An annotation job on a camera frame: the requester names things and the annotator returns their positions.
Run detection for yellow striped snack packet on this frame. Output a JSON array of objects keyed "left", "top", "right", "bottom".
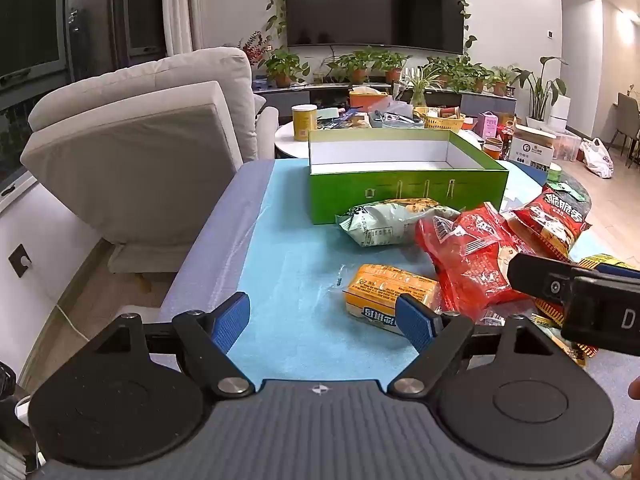
[{"left": 530, "top": 254, "right": 640, "bottom": 368}]

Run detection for white curtain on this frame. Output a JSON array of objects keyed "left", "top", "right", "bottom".
[{"left": 160, "top": 0, "right": 194, "bottom": 57}]

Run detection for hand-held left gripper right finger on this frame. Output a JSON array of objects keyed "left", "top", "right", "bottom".
[{"left": 387, "top": 294, "right": 561, "bottom": 401}]

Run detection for red transparent snack bag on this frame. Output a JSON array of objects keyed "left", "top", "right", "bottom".
[{"left": 415, "top": 203, "right": 546, "bottom": 323}]

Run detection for green flat packet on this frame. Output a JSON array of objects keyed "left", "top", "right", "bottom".
[{"left": 545, "top": 182, "right": 592, "bottom": 207}]

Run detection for white floor cable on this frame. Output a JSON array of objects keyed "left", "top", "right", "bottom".
[{"left": 54, "top": 304, "right": 92, "bottom": 339}]

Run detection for orange cracker packet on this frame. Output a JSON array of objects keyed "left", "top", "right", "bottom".
[{"left": 327, "top": 263, "right": 445, "bottom": 337}]

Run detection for orange tissue box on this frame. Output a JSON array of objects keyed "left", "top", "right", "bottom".
[{"left": 348, "top": 88, "right": 390, "bottom": 110}]

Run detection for dark glass sliding door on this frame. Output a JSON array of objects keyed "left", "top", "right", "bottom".
[{"left": 0, "top": 0, "right": 168, "bottom": 211}]

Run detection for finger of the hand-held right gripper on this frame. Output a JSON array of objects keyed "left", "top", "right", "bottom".
[{"left": 506, "top": 253, "right": 576, "bottom": 307}]

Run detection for yellow woven basket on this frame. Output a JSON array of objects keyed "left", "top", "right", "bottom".
[{"left": 413, "top": 106, "right": 467, "bottom": 131}]

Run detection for pink box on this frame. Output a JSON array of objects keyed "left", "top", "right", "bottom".
[{"left": 477, "top": 111, "right": 500, "bottom": 139}]

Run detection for row of potted green plants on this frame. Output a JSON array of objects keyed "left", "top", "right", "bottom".
[{"left": 262, "top": 46, "right": 518, "bottom": 97}]

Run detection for white cardboard box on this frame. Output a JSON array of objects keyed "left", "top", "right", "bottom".
[{"left": 508, "top": 124, "right": 557, "bottom": 172}]

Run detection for clear storage bin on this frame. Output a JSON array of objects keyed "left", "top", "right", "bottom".
[{"left": 550, "top": 130, "right": 584, "bottom": 163}]

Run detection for green cardboard box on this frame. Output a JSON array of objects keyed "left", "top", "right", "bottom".
[{"left": 307, "top": 129, "right": 510, "bottom": 225}]

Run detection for red berry branches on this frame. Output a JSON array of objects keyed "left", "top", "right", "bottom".
[{"left": 238, "top": 31, "right": 275, "bottom": 70}]

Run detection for red printed chip packet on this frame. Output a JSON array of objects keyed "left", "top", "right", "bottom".
[{"left": 507, "top": 187, "right": 592, "bottom": 262}]

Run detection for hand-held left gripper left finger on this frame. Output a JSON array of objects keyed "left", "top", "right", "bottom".
[{"left": 86, "top": 291, "right": 256, "bottom": 399}]

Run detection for black wall television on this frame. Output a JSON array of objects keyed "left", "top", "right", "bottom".
[{"left": 286, "top": 0, "right": 466, "bottom": 56}]

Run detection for spider plant in glass vase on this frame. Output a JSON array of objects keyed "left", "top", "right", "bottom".
[{"left": 401, "top": 66, "right": 443, "bottom": 109}]

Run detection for white air purifier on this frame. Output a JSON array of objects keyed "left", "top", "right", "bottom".
[{"left": 547, "top": 95, "right": 572, "bottom": 133}]

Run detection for tall leafy plant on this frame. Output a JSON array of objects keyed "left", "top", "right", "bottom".
[{"left": 512, "top": 56, "right": 569, "bottom": 121}]

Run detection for pale green snack packet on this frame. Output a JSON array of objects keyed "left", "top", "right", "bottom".
[{"left": 336, "top": 199, "right": 462, "bottom": 249}]

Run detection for clear plastic container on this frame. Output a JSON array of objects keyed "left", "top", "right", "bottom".
[{"left": 370, "top": 101, "right": 417, "bottom": 129}]

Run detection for beige recliner sofa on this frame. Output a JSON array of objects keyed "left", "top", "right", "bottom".
[{"left": 20, "top": 46, "right": 281, "bottom": 275}]

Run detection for yellow canister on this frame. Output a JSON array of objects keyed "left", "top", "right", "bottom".
[{"left": 291, "top": 104, "right": 319, "bottom": 142}]

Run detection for black wall socket plate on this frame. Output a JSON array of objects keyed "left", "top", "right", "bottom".
[{"left": 8, "top": 243, "right": 32, "bottom": 279}]

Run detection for pile of assorted packets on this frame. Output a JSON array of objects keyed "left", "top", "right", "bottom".
[{"left": 317, "top": 110, "right": 374, "bottom": 130}]

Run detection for white plastic bag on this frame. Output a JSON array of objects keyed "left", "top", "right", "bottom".
[{"left": 579, "top": 137, "right": 615, "bottom": 180}]

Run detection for dark round side table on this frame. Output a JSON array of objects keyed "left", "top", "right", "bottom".
[{"left": 515, "top": 160, "right": 593, "bottom": 216}]

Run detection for grey television cabinet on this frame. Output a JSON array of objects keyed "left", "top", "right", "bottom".
[{"left": 251, "top": 81, "right": 518, "bottom": 117}]

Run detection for white round coffee table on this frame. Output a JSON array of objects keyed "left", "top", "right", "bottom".
[{"left": 273, "top": 119, "right": 506, "bottom": 162}]

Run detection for grey dining chair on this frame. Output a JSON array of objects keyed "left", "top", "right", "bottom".
[
  {"left": 612, "top": 92, "right": 640, "bottom": 157},
  {"left": 626, "top": 125, "right": 640, "bottom": 169}
]

